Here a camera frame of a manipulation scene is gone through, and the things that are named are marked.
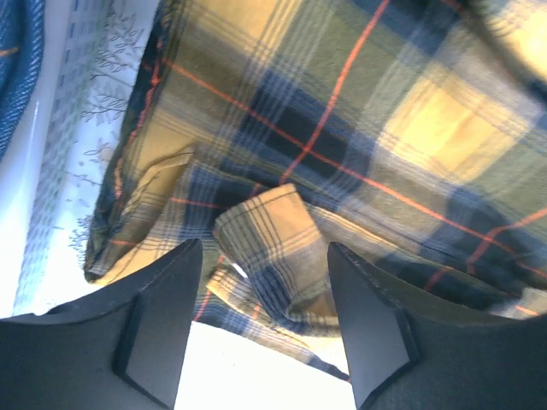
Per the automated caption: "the navy blue garment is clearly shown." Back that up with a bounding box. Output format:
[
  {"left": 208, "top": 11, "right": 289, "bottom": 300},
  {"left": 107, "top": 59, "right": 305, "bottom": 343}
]
[{"left": 0, "top": 0, "right": 45, "bottom": 155}]

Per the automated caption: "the yellow plaid long sleeve shirt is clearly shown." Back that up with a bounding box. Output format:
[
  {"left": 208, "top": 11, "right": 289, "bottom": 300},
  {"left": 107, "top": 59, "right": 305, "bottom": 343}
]
[{"left": 83, "top": 1, "right": 546, "bottom": 379}]

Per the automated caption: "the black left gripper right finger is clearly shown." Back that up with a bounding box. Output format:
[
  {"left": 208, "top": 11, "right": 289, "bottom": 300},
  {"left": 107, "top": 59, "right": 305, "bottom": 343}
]
[{"left": 327, "top": 243, "right": 546, "bottom": 409}]

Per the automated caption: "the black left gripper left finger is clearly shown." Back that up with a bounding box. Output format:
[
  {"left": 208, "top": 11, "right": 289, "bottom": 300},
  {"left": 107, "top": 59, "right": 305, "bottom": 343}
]
[{"left": 1, "top": 239, "right": 203, "bottom": 409}]

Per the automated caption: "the floral tablecloth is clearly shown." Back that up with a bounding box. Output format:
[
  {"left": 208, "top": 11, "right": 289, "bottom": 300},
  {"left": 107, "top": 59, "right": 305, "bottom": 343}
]
[{"left": 12, "top": 0, "right": 356, "bottom": 410}]

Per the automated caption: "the white laundry basket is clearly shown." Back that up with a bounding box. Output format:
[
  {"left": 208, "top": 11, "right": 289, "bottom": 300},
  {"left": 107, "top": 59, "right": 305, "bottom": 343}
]
[{"left": 0, "top": 0, "right": 86, "bottom": 319}]

